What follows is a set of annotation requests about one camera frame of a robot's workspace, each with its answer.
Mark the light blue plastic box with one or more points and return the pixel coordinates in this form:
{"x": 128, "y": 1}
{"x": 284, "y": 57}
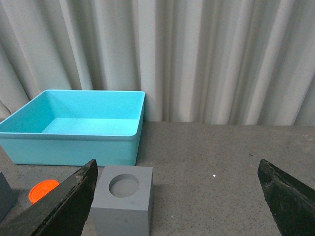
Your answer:
{"x": 71, "y": 127}

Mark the gray block with square hole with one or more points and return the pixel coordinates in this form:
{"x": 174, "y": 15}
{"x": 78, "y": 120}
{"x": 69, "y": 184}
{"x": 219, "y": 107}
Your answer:
{"x": 7, "y": 197}

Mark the gray block with round hole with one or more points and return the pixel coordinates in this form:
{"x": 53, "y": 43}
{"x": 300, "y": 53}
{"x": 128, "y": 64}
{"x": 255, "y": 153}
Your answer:
{"x": 123, "y": 201}

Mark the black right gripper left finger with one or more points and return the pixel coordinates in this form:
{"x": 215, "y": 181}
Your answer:
{"x": 62, "y": 212}

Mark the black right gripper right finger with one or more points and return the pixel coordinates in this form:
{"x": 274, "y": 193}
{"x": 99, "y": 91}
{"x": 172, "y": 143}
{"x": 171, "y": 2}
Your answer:
{"x": 291, "y": 202}

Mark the orange cylinder part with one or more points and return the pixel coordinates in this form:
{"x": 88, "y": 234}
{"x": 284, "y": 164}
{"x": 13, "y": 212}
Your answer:
{"x": 42, "y": 189}

